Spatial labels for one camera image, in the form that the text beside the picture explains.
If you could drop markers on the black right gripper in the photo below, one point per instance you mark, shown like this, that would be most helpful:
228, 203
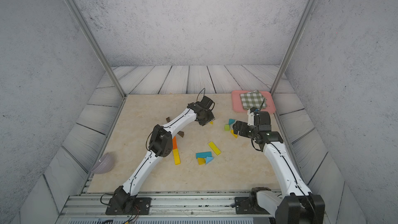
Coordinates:
244, 126

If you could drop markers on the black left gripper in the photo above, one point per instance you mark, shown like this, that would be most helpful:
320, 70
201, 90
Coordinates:
211, 118

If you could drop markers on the lime green long block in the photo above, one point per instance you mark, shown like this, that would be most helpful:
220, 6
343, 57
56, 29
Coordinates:
214, 148

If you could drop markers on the yellow triangle wooden block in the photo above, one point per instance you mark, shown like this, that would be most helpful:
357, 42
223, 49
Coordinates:
235, 135

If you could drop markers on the teal long wooden block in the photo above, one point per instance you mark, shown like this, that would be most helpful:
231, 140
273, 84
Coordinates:
204, 154

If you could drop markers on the orange long wooden block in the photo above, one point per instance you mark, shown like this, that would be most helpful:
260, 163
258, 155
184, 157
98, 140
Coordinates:
175, 143

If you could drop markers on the light blue triangle block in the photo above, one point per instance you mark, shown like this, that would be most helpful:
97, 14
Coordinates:
208, 160

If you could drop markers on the yellow long wooden block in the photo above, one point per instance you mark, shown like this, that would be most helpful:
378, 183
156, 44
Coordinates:
176, 157

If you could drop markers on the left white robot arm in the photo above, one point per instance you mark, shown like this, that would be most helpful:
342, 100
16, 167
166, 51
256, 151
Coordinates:
160, 146

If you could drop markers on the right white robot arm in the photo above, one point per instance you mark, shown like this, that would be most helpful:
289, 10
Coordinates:
296, 204

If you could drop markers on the green checkered cloth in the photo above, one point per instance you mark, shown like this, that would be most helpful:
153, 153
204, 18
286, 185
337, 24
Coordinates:
253, 99

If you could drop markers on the pink tray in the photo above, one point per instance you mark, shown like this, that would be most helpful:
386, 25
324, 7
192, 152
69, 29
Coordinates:
238, 106

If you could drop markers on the lilac bowl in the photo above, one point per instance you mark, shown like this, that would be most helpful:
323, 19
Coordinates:
104, 164

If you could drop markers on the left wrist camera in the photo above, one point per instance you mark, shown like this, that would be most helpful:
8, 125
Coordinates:
207, 103

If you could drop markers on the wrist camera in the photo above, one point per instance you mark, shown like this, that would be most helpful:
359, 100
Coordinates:
253, 116
207, 103

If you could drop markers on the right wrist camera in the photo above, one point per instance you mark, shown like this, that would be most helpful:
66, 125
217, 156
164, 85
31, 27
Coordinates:
253, 116

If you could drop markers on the right aluminium frame post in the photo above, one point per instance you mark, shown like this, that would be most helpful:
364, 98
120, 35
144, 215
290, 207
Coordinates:
307, 11

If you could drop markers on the aluminium frame post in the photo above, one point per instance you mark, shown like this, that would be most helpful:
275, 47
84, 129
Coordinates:
307, 11
74, 9

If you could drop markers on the left aluminium frame post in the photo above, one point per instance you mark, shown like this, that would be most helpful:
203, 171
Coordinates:
74, 9

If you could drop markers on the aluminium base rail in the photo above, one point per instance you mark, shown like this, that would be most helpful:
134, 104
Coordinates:
212, 207

